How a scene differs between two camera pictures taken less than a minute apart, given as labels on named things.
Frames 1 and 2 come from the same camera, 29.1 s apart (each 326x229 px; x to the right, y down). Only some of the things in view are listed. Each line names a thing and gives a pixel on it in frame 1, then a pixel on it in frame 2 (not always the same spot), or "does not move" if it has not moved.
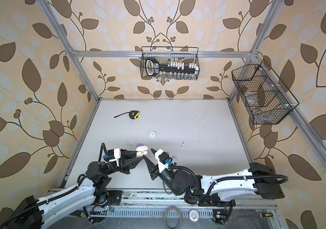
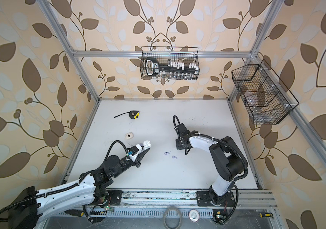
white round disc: [194, 215] does not move
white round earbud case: [152, 133] -> [147, 144]
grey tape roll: [180, 214] does not move
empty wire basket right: [266, 98] does not move
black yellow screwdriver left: [78, 213] does not move
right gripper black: [153, 168] -> [178, 146]
